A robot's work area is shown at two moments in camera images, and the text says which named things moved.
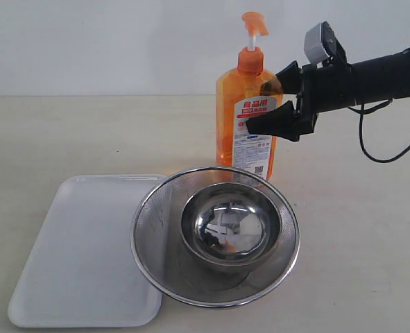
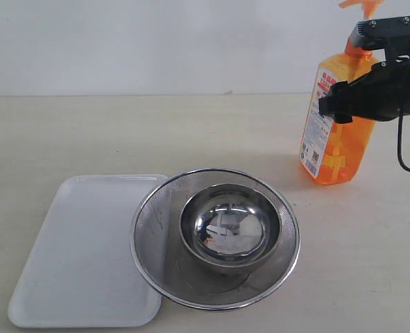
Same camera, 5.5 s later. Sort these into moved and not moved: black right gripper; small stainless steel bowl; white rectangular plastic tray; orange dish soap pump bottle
Moved: orange dish soap pump bottle; black right gripper
Not moved: white rectangular plastic tray; small stainless steel bowl
